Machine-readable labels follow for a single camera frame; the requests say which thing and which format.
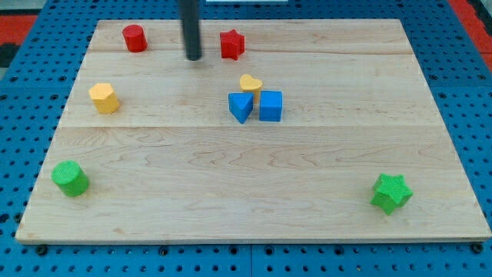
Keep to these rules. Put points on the yellow hexagon block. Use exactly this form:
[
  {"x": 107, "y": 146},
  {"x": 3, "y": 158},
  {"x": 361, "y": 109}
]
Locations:
[{"x": 104, "y": 98}]

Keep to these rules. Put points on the light wooden board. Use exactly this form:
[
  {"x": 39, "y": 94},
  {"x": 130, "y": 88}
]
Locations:
[{"x": 172, "y": 165}]

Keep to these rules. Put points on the red star block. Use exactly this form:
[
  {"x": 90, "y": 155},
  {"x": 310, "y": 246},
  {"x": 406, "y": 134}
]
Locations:
[{"x": 232, "y": 44}]

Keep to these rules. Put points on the red cylinder block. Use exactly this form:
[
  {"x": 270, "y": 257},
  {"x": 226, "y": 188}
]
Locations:
[{"x": 134, "y": 36}]

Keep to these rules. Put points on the blue cube block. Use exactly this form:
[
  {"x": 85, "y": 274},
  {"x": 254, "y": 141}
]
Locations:
[{"x": 270, "y": 106}]

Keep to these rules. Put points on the yellow heart block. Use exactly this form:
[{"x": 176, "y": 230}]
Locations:
[{"x": 250, "y": 84}]

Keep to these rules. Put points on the green cylinder block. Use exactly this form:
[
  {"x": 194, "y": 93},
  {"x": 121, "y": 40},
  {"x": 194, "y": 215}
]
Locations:
[{"x": 70, "y": 178}]

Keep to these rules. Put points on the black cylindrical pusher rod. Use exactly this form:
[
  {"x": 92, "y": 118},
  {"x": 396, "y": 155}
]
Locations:
[{"x": 189, "y": 15}]

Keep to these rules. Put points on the green star block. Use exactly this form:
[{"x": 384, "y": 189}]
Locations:
[{"x": 390, "y": 192}]

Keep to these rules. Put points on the blue triangle block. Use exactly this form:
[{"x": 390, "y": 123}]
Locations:
[{"x": 240, "y": 105}]

